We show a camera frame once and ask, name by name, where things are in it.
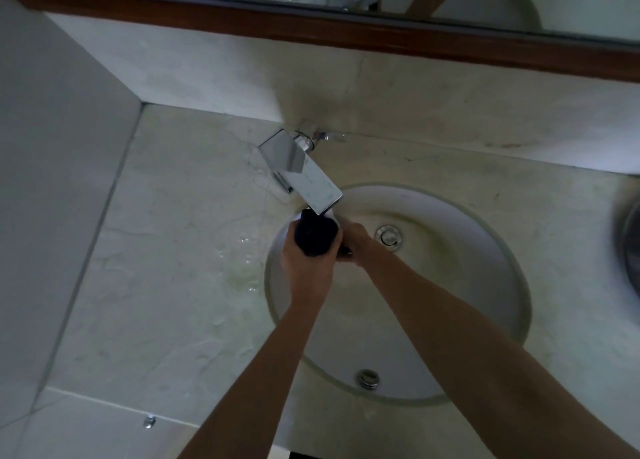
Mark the beige marble sink countertop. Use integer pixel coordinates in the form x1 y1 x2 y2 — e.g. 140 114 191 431
45 104 640 459

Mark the black round tray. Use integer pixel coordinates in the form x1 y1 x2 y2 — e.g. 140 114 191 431
613 193 640 300

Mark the wood framed wall mirror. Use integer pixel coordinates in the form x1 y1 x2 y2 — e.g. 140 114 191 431
0 0 640 83

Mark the person's left hand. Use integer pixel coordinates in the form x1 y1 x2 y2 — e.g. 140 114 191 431
281 221 335 307

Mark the dark blue cleaning cloth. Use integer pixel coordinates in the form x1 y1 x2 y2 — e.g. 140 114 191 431
293 209 351 258

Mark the chrome sink drain stopper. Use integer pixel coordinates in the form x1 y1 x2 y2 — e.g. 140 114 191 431
375 225 403 250

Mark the person's left forearm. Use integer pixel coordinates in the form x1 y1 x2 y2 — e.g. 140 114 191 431
177 293 331 459

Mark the person's right forearm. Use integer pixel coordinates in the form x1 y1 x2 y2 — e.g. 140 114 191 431
359 258 640 459

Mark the white oval sink basin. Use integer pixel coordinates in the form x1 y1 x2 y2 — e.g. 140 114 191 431
265 183 532 407

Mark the person's right hand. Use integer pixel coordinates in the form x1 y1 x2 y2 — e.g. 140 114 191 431
335 221 391 270

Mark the chrome square faucet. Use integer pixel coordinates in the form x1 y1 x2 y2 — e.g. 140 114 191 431
257 118 346 217

